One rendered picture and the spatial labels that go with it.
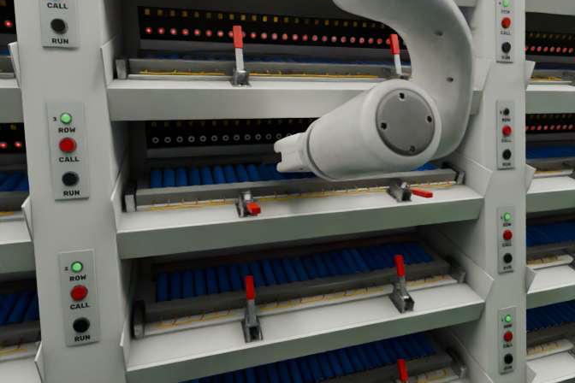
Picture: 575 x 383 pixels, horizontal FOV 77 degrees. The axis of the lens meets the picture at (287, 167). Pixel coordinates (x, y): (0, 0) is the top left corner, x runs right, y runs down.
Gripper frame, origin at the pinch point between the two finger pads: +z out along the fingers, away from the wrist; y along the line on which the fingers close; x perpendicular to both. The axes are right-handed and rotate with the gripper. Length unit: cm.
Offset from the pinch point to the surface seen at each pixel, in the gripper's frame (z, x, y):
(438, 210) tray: -5.8, 10.5, -23.8
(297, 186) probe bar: -2.0, 4.3, 0.4
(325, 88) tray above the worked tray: -8.3, -10.3, -3.4
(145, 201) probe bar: -1.0, 4.6, 23.9
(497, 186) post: -7.3, 7.3, -35.9
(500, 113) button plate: -9.3, -5.7, -36.6
